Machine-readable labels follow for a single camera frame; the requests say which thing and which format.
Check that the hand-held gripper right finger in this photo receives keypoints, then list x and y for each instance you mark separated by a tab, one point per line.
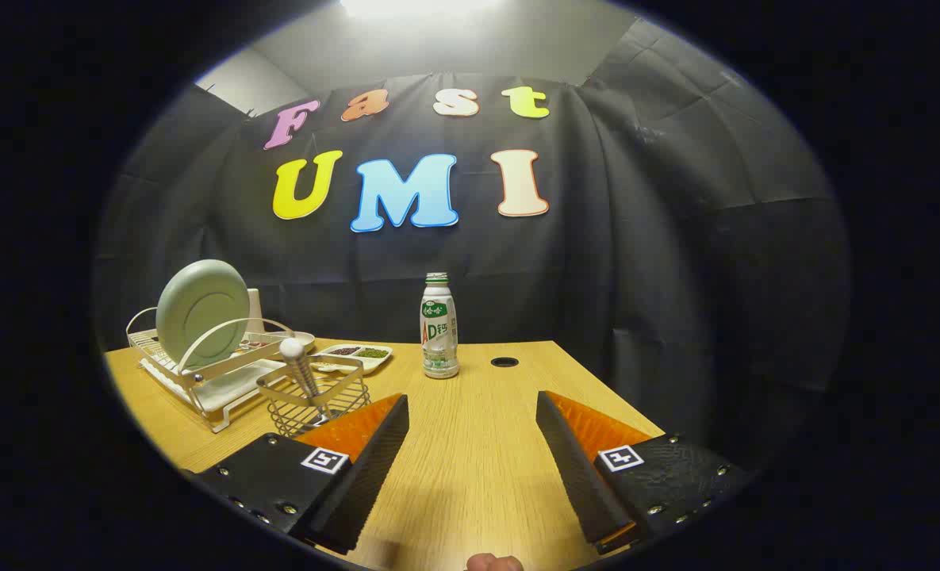
573	468

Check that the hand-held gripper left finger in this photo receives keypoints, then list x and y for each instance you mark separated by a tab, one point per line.
374	460

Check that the pale green plate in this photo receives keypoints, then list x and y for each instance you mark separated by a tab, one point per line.
200	309

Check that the white divided dish with beans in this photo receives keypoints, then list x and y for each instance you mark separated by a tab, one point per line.
374	363

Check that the beige plate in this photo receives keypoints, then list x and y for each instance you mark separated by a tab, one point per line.
303	339

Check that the white green drink bottle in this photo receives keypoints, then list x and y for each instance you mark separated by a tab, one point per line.
439	329

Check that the white toaster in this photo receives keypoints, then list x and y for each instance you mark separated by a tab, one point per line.
255	313

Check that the black backdrop cloth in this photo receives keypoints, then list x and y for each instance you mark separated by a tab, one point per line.
636	262

